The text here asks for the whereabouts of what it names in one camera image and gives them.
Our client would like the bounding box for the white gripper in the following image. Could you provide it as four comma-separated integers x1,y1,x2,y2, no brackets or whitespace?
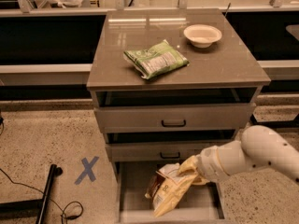
178,141,247,186

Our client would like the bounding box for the brown chip bag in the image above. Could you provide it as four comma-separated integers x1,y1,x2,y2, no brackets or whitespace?
145,163,198,217

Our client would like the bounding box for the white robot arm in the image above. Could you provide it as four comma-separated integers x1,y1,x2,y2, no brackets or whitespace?
178,125,299,185

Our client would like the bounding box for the grey bottom drawer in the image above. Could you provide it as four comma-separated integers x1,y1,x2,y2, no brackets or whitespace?
115,161,226,224

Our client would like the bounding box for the grey drawer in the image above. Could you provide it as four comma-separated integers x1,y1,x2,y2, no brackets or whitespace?
115,161,226,224
94,104,255,133
106,140,229,162

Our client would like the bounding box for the grey middle drawer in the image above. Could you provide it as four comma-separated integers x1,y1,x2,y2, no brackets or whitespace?
106,140,229,162

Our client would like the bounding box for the grey top drawer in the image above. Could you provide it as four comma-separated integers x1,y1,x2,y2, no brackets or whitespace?
94,104,255,133

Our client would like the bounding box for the grey drawer cabinet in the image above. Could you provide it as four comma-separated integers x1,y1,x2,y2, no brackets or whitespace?
87,9,270,217

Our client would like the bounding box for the green chip bag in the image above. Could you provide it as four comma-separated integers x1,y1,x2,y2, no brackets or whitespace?
123,40,190,80

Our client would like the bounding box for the black stand leg right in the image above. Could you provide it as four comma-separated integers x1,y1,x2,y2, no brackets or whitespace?
250,114,299,129

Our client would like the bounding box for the black stand leg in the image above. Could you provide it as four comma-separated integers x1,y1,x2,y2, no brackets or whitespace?
250,114,299,129
0,164,63,224

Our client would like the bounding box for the blue tape cross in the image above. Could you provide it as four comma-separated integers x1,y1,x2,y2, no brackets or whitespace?
75,156,99,185

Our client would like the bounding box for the white paper bowl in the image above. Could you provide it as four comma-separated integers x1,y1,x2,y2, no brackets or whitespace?
183,24,222,49

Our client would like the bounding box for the black stand leg left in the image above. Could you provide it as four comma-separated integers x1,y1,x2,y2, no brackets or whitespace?
0,164,63,224

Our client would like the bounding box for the metal window railing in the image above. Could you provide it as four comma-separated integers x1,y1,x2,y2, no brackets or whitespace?
0,0,299,17

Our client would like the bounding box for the black cable on floor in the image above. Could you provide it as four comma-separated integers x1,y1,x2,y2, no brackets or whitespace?
0,166,85,224

